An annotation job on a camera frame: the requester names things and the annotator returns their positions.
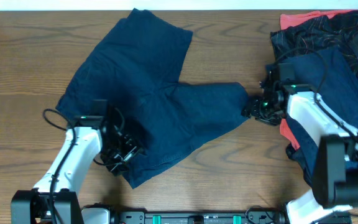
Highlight navy blue shorts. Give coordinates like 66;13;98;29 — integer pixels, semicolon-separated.
57;9;248;188

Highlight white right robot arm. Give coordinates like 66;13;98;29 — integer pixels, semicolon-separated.
242;81;358;223

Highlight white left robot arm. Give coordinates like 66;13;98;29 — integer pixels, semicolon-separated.
11;105;143;223

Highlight coral pink garment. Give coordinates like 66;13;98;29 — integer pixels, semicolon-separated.
280;9;352;151

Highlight blue garment in pile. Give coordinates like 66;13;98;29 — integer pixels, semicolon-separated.
278;47;358;186

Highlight black striped garment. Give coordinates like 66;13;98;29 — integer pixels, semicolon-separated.
270;10;358;73

